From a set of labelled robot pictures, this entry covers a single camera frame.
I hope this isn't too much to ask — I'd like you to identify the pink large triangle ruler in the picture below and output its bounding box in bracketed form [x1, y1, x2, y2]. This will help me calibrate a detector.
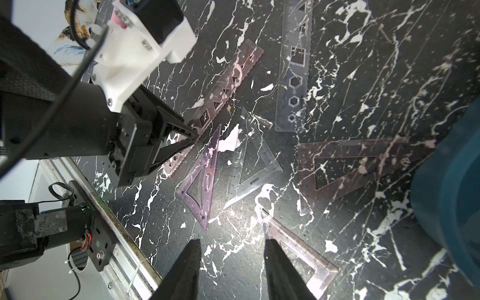
[259, 209, 338, 300]

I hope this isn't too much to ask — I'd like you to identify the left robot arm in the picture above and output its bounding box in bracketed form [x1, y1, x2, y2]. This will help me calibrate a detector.
[1, 1, 199, 186]

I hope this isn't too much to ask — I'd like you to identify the purple triangle set square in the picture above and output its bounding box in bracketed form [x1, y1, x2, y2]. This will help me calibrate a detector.
[176, 124, 222, 230]

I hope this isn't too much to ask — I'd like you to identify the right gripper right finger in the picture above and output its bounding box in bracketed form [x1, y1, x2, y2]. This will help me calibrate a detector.
[264, 239, 311, 300]

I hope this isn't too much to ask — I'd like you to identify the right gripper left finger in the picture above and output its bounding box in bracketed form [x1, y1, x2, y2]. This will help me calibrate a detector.
[150, 239, 201, 300]

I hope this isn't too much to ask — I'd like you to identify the clear triangle set square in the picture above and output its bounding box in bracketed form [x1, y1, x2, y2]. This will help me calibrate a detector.
[224, 109, 283, 209]

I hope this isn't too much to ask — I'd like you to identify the teal plastic storage box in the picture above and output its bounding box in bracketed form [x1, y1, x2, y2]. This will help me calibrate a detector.
[410, 102, 480, 288]

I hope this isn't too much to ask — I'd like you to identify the smoky large triangle ruler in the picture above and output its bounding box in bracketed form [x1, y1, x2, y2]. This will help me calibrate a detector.
[297, 136, 437, 215]

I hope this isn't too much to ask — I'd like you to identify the clear straight stencil ruler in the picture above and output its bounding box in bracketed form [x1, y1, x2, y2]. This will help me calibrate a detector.
[275, 0, 313, 132]

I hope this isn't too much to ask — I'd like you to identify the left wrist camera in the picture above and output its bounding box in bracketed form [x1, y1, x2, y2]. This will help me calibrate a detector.
[92, 1, 197, 113]

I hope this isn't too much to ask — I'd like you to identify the pink straight stencil ruler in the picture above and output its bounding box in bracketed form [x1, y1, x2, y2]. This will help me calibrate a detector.
[162, 38, 265, 178]

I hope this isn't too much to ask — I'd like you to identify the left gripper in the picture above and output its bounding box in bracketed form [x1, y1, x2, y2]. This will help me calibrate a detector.
[109, 86, 198, 187]

